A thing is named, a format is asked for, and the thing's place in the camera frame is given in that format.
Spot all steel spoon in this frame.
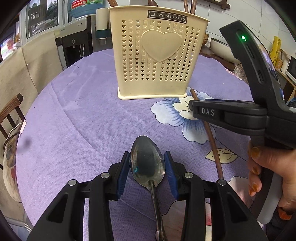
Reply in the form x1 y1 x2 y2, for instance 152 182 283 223
130 136 168 240

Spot brown wooden chopstick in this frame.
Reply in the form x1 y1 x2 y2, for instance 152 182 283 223
183 0 189 13
190 87 224 180
190 0 197 15
107 0 118 7

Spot wooden handle steel spoon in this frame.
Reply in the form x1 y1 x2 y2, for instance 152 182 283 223
147 0 158 6

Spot right hand yellow nails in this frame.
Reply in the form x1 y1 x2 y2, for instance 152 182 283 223
247 143 296 212

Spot microwave oven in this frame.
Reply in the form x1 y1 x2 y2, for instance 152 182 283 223
285 56 296 84

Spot floral cloth on chair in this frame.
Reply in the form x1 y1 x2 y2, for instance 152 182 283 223
233 64 249 84

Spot purple floral tablecloth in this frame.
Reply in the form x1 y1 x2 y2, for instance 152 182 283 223
16 49 253 240

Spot cream pan with lid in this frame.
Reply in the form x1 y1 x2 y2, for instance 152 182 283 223
210 38 241 64

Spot woven basket sink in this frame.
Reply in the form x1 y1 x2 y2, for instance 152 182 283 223
202 33 209 46

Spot cream plastic utensil holder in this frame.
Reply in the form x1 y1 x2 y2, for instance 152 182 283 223
108 6 209 100

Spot water dispenser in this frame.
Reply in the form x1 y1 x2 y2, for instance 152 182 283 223
56 15 99 70

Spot blue water jug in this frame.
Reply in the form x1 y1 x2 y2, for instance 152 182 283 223
68 0 106 19

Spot window with sliding frame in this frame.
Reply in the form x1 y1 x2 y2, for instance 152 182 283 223
1 1 69 61

